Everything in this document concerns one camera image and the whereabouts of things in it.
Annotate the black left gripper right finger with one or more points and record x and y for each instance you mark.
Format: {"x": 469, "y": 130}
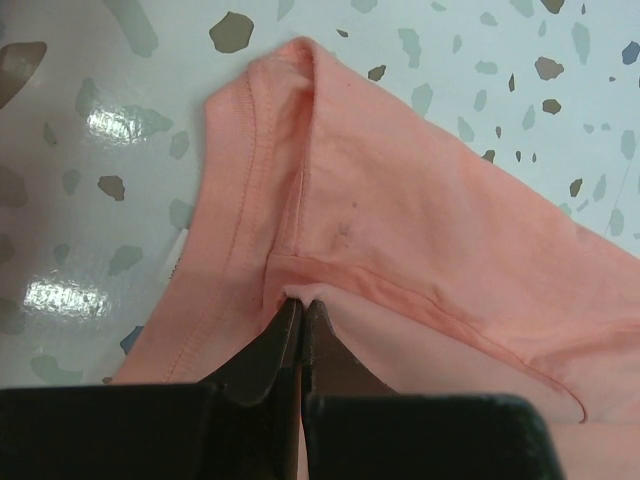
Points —
{"x": 356, "y": 427}

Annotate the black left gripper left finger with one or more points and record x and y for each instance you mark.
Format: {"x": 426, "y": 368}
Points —
{"x": 240, "y": 422}

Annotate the salmon pink t shirt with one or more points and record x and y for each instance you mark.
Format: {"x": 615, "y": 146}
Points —
{"x": 441, "y": 272}

